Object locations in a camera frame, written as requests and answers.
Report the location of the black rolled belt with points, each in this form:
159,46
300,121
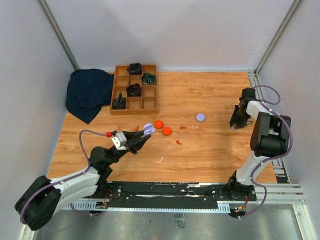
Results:
135,69
134,90

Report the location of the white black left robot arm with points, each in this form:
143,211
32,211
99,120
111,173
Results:
45,197

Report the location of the black rolled belt middle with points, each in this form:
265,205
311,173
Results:
134,90

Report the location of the orange charging case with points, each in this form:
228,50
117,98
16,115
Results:
166,131
158,124

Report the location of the dark green rolled belt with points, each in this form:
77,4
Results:
148,79

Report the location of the dark blue cloth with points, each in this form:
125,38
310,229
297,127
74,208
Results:
88,90

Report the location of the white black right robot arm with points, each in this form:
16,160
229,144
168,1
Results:
271,139

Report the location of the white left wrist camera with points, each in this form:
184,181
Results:
119,141

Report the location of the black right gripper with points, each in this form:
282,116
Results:
240,124

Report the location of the dark rolled belt lower left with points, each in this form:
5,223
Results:
119,103

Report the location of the black rolled belt top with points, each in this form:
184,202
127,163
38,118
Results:
135,69

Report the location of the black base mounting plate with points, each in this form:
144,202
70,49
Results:
170,196

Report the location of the wooden compartment tray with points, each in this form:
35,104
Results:
148,103

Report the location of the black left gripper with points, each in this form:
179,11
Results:
134,141

